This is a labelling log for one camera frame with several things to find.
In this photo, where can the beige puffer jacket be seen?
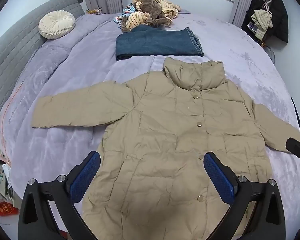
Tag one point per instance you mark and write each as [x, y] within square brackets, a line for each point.
[165, 130]

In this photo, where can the clothes rack with dark coats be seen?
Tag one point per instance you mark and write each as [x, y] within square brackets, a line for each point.
[280, 17]

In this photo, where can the beige striped garment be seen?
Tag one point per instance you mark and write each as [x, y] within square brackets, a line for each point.
[137, 18]

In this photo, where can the colourful patterned cloth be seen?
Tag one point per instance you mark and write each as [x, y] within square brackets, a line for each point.
[120, 18]

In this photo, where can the grey quilted headboard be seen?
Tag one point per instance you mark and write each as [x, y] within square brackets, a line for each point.
[17, 42]

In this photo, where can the light green hanging jacket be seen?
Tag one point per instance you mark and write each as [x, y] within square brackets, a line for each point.
[262, 21]

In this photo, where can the red bag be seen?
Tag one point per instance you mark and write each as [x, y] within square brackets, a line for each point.
[5, 208]

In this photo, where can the round cream pillow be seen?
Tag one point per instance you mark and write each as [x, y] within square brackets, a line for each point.
[56, 24]

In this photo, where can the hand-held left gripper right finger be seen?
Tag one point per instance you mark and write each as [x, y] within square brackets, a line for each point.
[218, 177]

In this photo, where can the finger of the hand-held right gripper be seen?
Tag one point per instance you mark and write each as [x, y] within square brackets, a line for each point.
[296, 148]

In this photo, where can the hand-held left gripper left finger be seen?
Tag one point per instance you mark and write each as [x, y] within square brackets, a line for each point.
[86, 177]

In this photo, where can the purple plush blanket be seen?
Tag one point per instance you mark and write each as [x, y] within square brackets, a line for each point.
[240, 55]

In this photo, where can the folded blue jeans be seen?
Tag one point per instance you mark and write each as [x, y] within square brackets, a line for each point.
[157, 43]

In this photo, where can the brown fuzzy garment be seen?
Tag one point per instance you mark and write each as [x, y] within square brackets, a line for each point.
[151, 8]

